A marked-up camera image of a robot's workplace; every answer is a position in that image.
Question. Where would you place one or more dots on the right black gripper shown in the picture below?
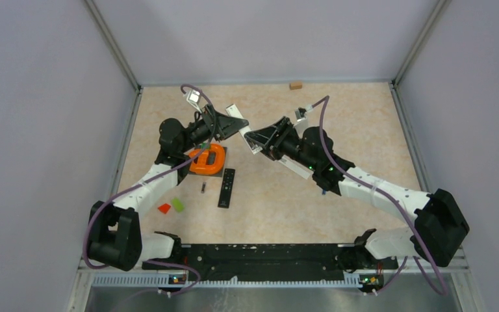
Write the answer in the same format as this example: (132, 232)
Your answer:
(279, 132)

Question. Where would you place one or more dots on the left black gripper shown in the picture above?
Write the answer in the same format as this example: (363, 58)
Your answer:
(229, 125)

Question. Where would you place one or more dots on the white remote battery cover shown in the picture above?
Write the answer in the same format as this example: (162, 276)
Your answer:
(295, 167)

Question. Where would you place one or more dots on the black remote control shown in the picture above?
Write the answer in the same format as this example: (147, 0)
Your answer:
(226, 188)

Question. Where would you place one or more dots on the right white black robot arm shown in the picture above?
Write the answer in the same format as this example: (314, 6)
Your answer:
(434, 226)

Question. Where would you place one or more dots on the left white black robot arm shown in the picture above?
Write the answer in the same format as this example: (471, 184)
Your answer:
(114, 237)

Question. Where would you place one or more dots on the orange tape dispenser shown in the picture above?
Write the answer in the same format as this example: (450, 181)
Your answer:
(210, 162)

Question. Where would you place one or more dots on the small wooden block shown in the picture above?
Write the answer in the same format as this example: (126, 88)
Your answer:
(296, 85)

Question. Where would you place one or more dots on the green toy block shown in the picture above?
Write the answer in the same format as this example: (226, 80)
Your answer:
(177, 205)

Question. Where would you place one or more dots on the red toy block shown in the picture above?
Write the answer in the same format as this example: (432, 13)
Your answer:
(164, 208)

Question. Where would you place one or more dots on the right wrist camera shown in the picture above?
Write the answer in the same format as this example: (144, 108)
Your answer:
(301, 115)

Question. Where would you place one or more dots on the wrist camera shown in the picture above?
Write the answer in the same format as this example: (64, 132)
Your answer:
(301, 115)
(194, 98)

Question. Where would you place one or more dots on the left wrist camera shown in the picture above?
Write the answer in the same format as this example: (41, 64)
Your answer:
(194, 98)

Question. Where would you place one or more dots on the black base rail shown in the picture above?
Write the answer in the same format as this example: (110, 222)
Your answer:
(272, 262)

